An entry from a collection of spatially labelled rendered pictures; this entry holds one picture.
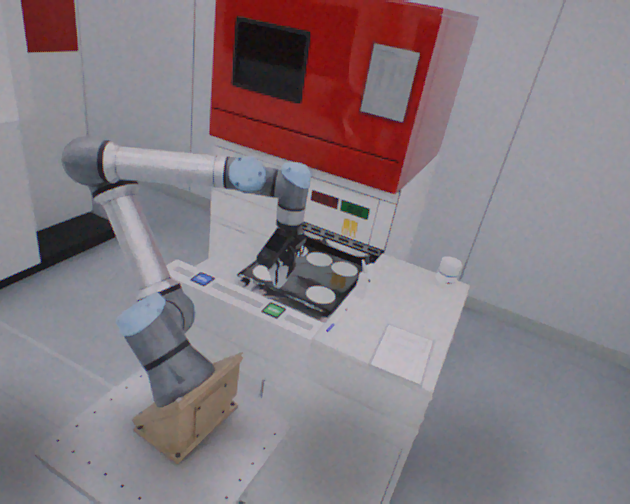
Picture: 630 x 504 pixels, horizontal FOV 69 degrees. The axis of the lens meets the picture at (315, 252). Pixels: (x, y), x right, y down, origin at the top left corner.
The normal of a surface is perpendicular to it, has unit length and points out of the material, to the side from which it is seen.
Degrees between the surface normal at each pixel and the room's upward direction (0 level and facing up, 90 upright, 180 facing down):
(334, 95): 90
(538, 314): 90
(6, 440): 0
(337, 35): 90
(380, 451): 90
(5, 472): 0
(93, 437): 0
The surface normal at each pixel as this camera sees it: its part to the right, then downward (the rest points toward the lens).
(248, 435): 0.16, -0.86
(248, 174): 0.00, 0.07
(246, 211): -0.43, 0.38
